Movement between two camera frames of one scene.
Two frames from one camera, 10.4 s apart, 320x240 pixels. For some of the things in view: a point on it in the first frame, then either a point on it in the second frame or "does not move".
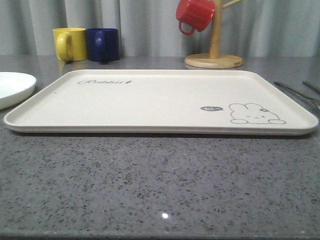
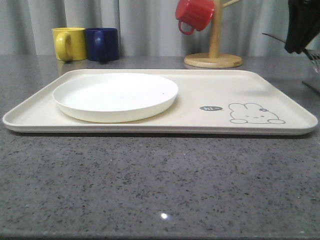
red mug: x=198 y=13 does not move
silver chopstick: x=311 y=87 does not move
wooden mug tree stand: x=215 y=59 does not move
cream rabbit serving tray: x=163 y=102 does not move
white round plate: x=15 y=88 to x=115 y=97
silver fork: x=298 y=93 to x=313 y=57
